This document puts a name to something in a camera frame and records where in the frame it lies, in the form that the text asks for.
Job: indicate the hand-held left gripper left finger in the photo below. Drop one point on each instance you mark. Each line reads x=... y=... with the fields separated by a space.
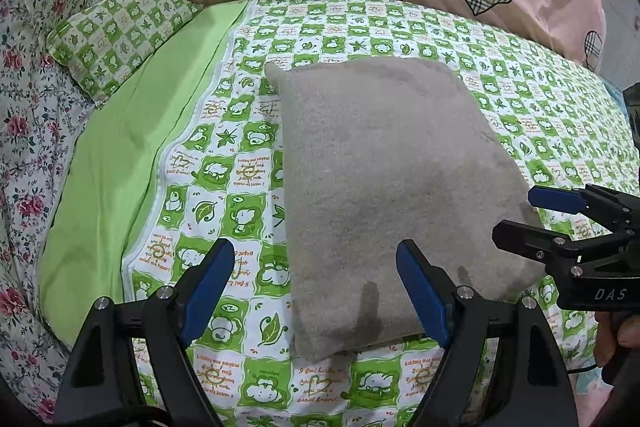
x=205 y=292

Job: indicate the person's right hand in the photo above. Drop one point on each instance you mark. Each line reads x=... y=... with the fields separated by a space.
x=617 y=332

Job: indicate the pale printed cloth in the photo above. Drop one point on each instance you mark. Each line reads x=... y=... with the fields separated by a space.
x=585 y=399

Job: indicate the green checkered pillow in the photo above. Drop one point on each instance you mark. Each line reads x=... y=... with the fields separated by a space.
x=120 y=27

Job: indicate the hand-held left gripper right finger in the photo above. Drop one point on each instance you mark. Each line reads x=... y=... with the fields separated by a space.
x=422 y=292

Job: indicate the green checkered bed sheet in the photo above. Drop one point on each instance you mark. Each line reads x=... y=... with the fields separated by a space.
x=230 y=147

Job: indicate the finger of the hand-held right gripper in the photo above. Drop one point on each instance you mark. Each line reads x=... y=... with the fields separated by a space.
x=525 y=239
x=555 y=198

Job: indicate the dark object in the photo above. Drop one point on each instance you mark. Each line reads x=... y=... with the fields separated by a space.
x=632 y=117

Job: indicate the floral quilt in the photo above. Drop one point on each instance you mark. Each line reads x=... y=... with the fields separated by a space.
x=30 y=127

